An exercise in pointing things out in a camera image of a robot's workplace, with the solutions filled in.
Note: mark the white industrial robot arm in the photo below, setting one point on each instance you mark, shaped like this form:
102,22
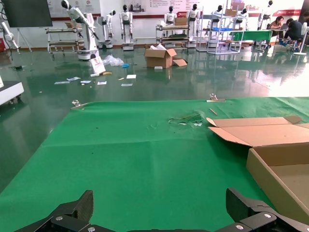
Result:
7,31

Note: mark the small wooden stick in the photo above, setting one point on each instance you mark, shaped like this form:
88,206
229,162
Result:
213,111

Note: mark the dark board on easel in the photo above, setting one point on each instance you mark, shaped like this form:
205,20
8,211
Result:
26,12

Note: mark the white standing fan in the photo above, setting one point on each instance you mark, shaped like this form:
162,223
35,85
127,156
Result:
306,30

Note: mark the large open cardboard box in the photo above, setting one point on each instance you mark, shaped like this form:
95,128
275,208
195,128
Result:
157,60

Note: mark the tall white storage rack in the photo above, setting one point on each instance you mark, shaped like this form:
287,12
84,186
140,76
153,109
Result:
222,29

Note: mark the white machine base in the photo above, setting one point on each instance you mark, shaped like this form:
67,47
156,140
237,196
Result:
9,91

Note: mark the low white shelf cart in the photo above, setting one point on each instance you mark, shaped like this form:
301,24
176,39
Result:
60,30

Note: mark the cardboard box with round hole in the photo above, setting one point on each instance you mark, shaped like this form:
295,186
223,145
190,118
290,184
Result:
277,135

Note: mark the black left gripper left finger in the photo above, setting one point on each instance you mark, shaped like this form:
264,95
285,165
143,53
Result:
72,215

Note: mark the white foam block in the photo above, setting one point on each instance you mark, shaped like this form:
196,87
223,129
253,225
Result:
158,68

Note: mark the silver binder clip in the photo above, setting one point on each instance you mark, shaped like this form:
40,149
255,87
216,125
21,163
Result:
214,98
78,104

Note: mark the closed cardboard box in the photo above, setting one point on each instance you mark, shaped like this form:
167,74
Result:
181,21
231,13

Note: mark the green table cloth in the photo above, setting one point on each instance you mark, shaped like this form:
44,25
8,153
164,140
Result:
120,157

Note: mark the red cabinet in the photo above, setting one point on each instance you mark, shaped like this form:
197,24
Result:
2,45

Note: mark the clear plastic bag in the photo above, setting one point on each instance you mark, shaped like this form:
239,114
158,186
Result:
112,60

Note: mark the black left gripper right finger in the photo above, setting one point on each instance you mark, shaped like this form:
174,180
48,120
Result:
246,207

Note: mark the white paper bag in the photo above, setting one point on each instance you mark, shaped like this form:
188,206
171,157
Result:
97,65

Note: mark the yellow flat scrap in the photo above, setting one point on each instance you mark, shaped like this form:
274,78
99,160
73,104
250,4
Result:
107,73

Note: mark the seated person brown top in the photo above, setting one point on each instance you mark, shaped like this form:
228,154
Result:
277,24

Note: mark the white paper sheet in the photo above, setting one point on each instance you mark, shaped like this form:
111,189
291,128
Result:
61,82
73,78
86,82
102,82
126,84
131,76

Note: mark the green covered table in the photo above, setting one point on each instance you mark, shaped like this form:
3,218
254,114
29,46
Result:
253,35

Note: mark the blue plastic scrap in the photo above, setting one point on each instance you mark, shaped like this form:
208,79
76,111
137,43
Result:
125,65

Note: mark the seated person dark top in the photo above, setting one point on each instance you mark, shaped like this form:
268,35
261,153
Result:
294,29

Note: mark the leaning white humanoid robot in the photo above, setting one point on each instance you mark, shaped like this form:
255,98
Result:
89,36

